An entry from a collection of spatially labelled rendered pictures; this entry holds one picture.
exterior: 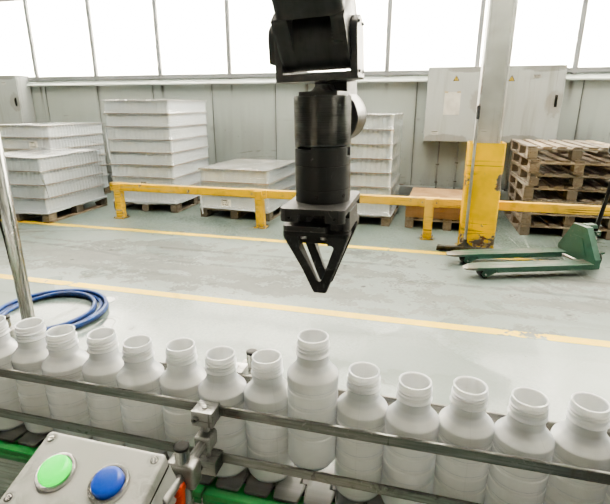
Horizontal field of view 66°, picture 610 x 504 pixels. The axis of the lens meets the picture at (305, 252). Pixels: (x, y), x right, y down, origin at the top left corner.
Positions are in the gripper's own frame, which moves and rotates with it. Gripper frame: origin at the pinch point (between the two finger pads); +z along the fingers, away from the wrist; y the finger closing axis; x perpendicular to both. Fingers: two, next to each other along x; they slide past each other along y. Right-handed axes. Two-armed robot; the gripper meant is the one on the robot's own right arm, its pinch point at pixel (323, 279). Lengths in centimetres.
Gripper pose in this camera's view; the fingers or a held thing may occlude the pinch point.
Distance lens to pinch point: 52.2
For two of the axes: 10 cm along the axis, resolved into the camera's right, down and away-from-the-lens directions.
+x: -9.7, -0.7, 2.5
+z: 0.2, 9.5, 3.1
